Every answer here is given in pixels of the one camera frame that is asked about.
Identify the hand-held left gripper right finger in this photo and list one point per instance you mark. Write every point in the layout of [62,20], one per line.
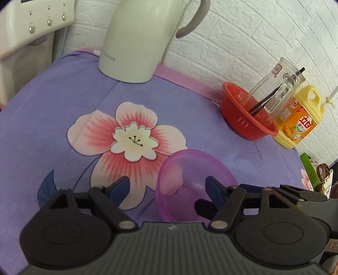
[215,189]

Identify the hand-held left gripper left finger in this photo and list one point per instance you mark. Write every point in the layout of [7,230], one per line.
[119,190]

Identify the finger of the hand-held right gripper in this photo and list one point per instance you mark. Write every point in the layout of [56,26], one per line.
[247,187]
[204,209]

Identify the purple translucent plastic bowl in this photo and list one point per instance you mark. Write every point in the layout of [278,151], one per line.
[179,179]

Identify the beige tote bag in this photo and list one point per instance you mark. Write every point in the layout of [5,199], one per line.
[325,177]

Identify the green box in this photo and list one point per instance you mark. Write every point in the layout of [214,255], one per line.
[311,169]

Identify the red plastic colander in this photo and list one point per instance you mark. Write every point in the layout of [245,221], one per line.
[237,113]

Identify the yellow dish soap bottle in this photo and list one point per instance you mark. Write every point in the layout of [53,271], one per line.
[298,121]

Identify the purple floral tablecloth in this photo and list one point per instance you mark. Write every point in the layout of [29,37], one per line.
[52,137]

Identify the black straw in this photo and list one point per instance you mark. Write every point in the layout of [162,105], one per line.
[264,101]

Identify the clear glass carafe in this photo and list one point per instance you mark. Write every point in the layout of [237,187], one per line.
[284,90]

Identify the white thermos jug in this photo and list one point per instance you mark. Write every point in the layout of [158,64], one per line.
[137,39]

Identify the white water dispenser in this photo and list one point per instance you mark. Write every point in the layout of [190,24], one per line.
[29,34]

